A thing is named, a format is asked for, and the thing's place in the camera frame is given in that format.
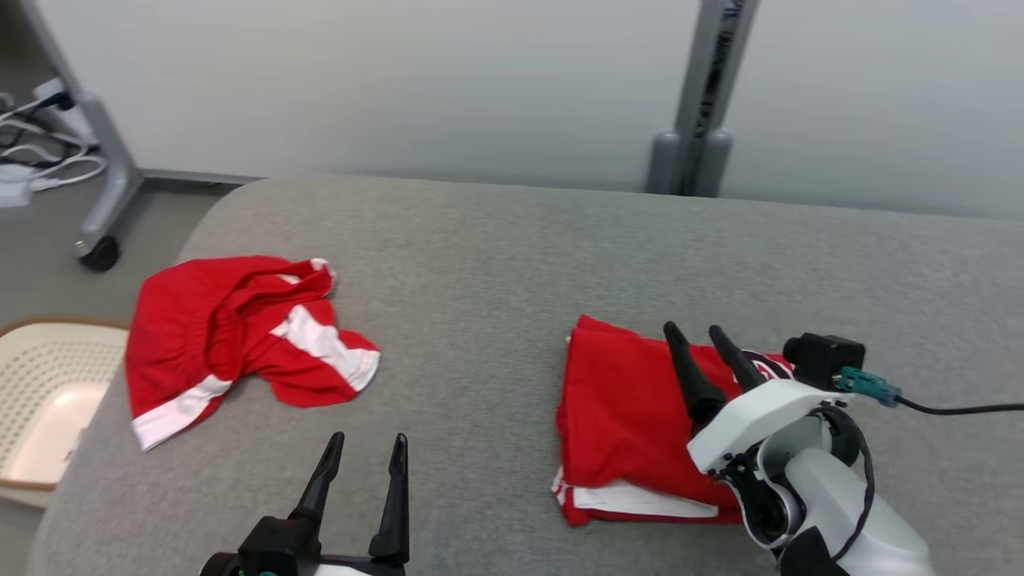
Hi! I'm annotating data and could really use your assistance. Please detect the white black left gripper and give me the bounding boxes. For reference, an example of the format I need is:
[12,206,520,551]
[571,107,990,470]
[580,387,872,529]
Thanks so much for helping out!
[290,432,411,576]

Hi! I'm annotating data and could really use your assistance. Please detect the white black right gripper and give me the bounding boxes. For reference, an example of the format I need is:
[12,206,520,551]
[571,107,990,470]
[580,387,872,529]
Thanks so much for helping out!
[663,321,854,479]

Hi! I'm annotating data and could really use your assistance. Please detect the red jersey with black lettering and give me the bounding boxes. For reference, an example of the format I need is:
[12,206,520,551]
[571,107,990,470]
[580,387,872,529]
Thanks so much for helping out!
[550,314,798,528]

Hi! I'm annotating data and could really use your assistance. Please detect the red shorts with white stripe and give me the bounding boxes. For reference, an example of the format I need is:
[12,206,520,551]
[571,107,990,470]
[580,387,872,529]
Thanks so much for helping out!
[125,255,382,454]

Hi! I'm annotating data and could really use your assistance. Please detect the cream perforated laundry basket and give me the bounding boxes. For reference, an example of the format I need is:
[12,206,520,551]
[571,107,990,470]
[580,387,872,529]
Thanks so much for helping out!
[0,317,131,510]

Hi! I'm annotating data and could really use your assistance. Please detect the black caster wheel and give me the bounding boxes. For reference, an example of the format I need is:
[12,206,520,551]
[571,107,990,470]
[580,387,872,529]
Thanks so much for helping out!
[78,235,122,274]

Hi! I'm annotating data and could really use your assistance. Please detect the grey wheeled stand leg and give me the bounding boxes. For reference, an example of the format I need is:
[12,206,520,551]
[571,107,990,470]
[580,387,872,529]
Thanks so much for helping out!
[14,0,146,261]

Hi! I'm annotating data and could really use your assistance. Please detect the green right camera connector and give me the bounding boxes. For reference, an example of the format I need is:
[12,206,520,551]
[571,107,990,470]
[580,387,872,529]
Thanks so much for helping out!
[835,366,902,408]

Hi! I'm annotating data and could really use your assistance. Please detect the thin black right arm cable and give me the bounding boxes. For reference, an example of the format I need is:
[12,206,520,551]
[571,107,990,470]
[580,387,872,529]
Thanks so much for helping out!
[814,405,878,562]

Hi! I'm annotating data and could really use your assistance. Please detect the black right camera cable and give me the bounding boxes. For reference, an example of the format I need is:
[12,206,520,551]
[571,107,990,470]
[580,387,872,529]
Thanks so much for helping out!
[894,395,1024,418]

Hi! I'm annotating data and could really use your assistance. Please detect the grey metal partition post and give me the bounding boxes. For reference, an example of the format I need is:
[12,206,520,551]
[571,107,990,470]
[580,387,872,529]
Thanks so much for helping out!
[646,0,762,199]

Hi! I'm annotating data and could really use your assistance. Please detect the grey baseboard rail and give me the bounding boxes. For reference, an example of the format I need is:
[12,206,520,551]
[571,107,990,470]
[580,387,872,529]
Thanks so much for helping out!
[140,167,266,188]

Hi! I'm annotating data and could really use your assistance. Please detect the white floor cable bundle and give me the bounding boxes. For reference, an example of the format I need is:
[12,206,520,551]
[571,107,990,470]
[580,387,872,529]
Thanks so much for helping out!
[0,76,110,210]

